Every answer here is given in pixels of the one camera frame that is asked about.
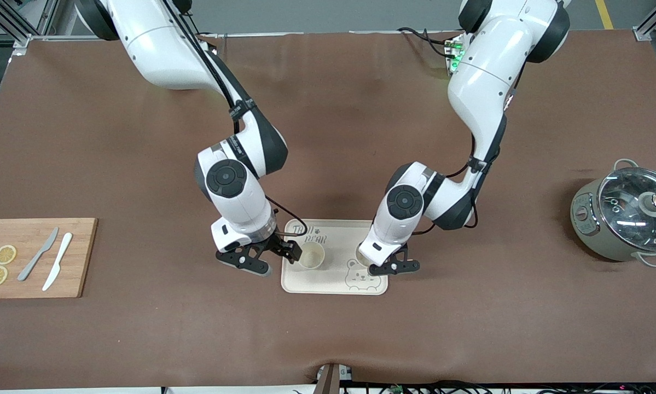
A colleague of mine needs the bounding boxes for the beige bear print tray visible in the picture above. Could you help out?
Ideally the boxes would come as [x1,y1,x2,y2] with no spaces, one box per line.
[281,219,388,296]

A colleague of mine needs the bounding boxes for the brown table mat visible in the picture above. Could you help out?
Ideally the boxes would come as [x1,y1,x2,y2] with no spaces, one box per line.
[0,30,656,390]

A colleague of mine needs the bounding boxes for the wooden cutting board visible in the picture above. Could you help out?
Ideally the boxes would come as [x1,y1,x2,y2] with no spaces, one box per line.
[0,218,98,299]

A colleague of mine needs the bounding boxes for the white plastic knife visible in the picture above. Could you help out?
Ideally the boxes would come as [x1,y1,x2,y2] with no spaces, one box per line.
[42,233,73,292]

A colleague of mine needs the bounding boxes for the grey plastic knife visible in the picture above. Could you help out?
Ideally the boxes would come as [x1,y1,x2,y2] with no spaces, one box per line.
[17,227,59,282]

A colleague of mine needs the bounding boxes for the green electric cooking pot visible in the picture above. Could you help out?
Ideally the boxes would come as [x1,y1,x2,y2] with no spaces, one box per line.
[570,159,656,268]

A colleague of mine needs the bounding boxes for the circuit board with green LED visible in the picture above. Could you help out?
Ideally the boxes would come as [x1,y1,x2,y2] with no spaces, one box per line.
[444,34,468,74]

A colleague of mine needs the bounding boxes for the glass pot lid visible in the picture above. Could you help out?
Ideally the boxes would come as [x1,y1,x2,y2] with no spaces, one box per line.
[599,167,656,253]

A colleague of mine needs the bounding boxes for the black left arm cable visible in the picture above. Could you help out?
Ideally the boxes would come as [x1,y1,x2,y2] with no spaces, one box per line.
[413,134,481,236]

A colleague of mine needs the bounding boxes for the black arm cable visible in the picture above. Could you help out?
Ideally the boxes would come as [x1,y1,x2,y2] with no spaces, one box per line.
[413,134,481,236]
[161,0,306,244]

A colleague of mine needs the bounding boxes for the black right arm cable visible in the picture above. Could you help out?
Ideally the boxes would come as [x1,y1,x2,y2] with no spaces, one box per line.
[161,0,306,244]

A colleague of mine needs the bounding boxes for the black circuit board cable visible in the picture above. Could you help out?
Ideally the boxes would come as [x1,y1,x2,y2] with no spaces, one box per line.
[398,26,450,58]

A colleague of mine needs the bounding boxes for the aluminium frame profile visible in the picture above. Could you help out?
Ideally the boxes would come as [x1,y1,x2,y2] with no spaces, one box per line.
[0,0,60,50]
[634,0,656,42]

